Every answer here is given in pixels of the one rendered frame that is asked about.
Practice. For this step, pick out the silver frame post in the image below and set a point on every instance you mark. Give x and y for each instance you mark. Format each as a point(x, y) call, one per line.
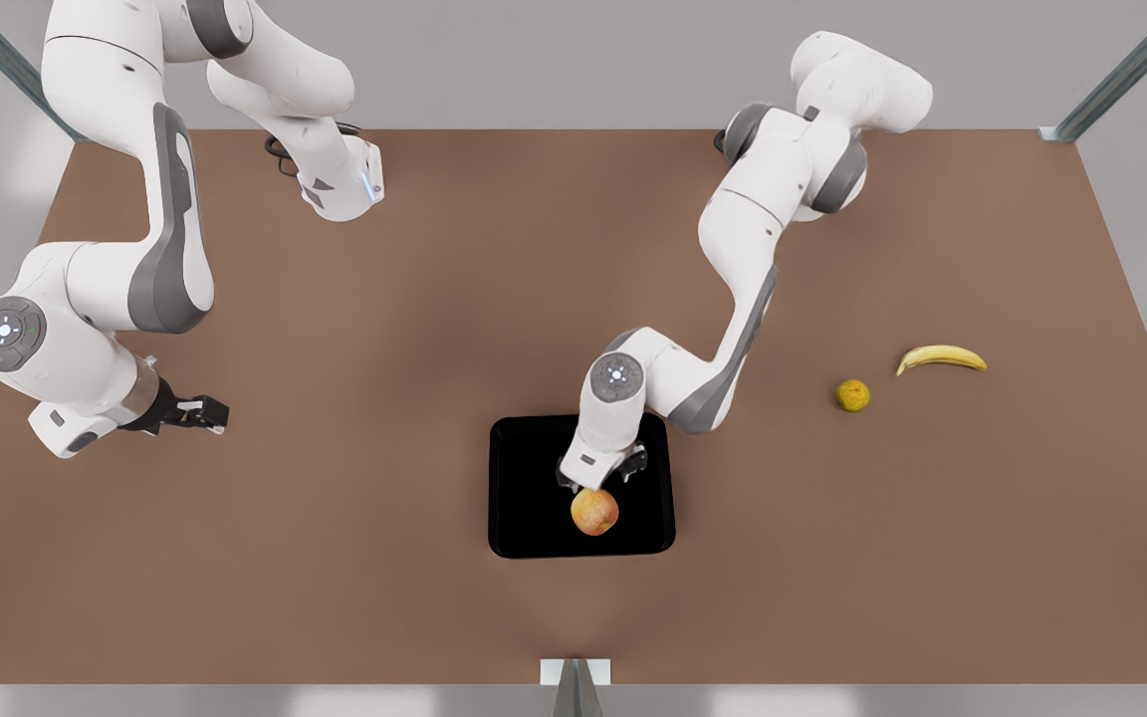
point(6, 65)
point(1126, 70)
point(574, 687)

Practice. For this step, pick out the yellow banana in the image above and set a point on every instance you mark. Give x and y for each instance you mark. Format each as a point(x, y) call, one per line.
point(940, 357)

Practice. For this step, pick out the red yellow apple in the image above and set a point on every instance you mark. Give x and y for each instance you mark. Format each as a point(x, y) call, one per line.
point(594, 513)

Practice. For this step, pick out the small yellow green orange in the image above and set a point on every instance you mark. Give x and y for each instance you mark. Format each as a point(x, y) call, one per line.
point(853, 395)

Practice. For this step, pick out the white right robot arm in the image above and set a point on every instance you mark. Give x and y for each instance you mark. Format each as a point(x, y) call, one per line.
point(106, 110)

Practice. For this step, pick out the black square tray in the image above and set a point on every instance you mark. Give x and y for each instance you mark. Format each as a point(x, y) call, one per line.
point(534, 488)

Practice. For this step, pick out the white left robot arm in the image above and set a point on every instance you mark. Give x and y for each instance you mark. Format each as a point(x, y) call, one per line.
point(763, 219)

